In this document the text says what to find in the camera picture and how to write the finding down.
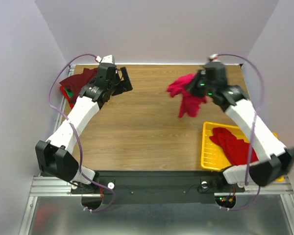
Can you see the yellow plastic tray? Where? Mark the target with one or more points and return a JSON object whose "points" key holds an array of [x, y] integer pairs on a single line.
{"points": [[212, 156]]}

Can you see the red shirt in tray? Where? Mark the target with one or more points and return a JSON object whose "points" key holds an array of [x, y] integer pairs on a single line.
{"points": [[235, 150]]}

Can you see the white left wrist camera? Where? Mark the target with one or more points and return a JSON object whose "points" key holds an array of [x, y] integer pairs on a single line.
{"points": [[106, 59]]}

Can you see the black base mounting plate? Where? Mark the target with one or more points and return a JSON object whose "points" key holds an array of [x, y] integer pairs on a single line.
{"points": [[163, 187]]}

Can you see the red folded shirt bottom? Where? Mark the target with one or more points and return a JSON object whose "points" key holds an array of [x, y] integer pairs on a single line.
{"points": [[66, 97]]}

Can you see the aluminium frame rail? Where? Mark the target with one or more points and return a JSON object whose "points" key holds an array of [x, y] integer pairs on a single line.
{"points": [[51, 186]]}

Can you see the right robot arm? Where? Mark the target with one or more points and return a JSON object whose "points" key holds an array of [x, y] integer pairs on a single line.
{"points": [[275, 159]]}

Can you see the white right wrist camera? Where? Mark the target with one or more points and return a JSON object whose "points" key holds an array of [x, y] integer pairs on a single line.
{"points": [[213, 58]]}

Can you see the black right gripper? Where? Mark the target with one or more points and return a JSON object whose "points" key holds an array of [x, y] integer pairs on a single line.
{"points": [[194, 86]]}

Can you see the maroon folded shirt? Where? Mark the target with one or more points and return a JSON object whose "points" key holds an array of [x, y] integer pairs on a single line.
{"points": [[76, 82]]}

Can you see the green folded shirt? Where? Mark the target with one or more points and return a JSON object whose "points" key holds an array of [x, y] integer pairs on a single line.
{"points": [[68, 92]]}

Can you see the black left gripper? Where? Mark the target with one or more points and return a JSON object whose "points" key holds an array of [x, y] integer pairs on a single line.
{"points": [[124, 86]]}

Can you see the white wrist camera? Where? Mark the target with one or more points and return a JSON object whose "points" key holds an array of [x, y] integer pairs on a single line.
{"points": [[106, 59], [213, 58]]}

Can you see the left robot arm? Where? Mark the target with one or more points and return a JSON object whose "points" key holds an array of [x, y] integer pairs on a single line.
{"points": [[55, 154]]}

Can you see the pink magenta t shirt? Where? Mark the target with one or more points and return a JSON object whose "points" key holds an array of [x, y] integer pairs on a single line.
{"points": [[190, 104]]}

